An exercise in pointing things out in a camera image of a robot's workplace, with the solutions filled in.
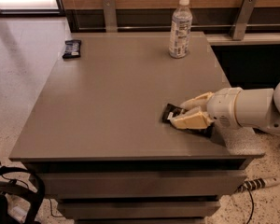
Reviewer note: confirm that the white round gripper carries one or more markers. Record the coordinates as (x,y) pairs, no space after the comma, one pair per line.
(223,107)

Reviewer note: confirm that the black chocolate rxbar wrapper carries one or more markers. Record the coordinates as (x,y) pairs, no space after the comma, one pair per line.
(171,111)

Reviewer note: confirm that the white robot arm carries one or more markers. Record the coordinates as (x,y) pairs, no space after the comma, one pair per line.
(259,109)

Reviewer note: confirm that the blue blueberry rxbar wrapper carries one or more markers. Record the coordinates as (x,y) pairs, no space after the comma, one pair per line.
(72,49)

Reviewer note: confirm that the clear plastic water bottle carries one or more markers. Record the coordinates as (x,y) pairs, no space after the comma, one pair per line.
(180,30)

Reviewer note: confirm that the white power strip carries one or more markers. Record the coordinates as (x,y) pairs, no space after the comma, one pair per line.
(260,183)

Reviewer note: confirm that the grey drawer cabinet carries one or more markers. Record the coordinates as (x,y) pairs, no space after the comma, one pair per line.
(101,113)

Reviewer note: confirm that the lower grey drawer front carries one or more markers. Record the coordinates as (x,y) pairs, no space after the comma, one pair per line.
(137,210)

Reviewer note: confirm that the grey drawer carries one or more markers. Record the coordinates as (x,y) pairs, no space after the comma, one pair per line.
(137,210)
(141,184)

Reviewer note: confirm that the upper grey drawer front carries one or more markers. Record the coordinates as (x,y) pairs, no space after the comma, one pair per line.
(141,184)

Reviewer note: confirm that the right metal wall bracket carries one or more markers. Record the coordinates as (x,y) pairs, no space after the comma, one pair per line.
(245,11)

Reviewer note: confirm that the metal wall bracket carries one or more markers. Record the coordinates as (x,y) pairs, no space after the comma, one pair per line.
(245,11)
(109,8)

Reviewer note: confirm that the left metal wall bracket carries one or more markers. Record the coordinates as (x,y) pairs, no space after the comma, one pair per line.
(109,8)

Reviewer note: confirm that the black headset with strap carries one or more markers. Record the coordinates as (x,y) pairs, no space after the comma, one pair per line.
(12,187)

